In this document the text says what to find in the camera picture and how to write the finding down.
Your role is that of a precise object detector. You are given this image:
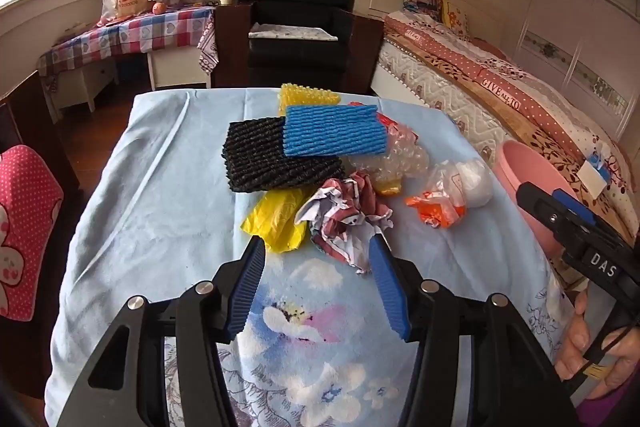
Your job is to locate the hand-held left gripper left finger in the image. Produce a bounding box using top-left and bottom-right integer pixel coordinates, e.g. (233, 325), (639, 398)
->
(56, 235), (267, 427)

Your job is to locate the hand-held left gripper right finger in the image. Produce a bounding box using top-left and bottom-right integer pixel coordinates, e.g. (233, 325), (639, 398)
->
(367, 234), (576, 427)

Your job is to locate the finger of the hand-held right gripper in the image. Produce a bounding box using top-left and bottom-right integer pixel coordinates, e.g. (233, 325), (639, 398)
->
(552, 188), (599, 228)
(516, 181), (592, 259)

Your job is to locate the pink plastic bucket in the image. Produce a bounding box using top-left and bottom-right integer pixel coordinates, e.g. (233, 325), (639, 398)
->
(494, 139), (586, 258)

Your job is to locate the white plastic wad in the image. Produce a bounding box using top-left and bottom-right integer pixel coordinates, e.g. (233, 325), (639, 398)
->
(457, 157), (493, 208)

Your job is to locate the yellow plastic bag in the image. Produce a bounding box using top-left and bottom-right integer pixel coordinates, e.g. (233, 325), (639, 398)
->
(241, 188), (313, 254)

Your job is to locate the printed paper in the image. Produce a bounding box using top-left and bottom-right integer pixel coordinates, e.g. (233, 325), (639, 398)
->
(295, 171), (393, 277)

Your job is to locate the orange printed plastic wrapper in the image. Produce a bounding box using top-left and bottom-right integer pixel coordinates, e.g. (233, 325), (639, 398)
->
(405, 162), (471, 230)

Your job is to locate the black foam net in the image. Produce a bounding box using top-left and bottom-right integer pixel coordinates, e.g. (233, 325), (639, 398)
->
(220, 116), (346, 195)

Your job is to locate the clear bubble wrap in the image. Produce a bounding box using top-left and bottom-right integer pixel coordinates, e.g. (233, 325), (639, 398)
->
(345, 124), (431, 188)

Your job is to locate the blue foam net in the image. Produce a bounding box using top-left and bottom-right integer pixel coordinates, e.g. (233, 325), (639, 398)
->
(282, 103), (390, 158)

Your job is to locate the yellow foam net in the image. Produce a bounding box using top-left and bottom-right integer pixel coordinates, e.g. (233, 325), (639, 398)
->
(279, 83), (341, 115)

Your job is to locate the person's right forearm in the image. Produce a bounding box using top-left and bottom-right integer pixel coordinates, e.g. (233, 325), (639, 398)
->
(575, 379), (640, 427)

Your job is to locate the person's right hand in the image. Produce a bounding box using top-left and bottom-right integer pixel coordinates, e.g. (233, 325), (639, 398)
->
(555, 292), (640, 403)

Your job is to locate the blue white tissue pack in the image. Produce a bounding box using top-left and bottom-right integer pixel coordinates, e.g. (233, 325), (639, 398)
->
(580, 147), (613, 200)

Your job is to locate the light blue floral tablecloth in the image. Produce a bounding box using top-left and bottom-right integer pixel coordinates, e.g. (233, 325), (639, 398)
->
(45, 87), (581, 427)

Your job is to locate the patchwork polka-dot duvet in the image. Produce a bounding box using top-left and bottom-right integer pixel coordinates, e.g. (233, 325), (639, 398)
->
(385, 9), (640, 243)

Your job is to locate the quilted mattress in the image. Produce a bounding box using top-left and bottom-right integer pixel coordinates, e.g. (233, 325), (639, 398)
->
(375, 39), (531, 158)

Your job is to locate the white sliding-door wardrobe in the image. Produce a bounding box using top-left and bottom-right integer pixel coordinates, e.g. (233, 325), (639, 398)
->
(510, 0), (640, 142)

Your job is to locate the yellow floral pillow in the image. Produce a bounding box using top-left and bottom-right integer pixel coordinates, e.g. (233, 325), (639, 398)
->
(442, 2), (471, 32)

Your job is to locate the red polka-dot cushion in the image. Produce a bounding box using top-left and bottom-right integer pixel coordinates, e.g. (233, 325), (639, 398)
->
(0, 144), (65, 322)

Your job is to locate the white desk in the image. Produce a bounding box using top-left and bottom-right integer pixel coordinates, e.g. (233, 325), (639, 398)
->
(50, 47), (211, 112)

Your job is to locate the pale floral seat cushion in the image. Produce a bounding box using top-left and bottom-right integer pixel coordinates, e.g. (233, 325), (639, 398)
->
(248, 23), (338, 42)

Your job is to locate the dark wooden cabinet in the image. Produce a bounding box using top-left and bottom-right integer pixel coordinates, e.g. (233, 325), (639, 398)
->
(0, 69), (83, 212)

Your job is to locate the checkered tablecloth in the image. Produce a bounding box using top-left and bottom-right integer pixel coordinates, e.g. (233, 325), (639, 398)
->
(39, 4), (221, 78)

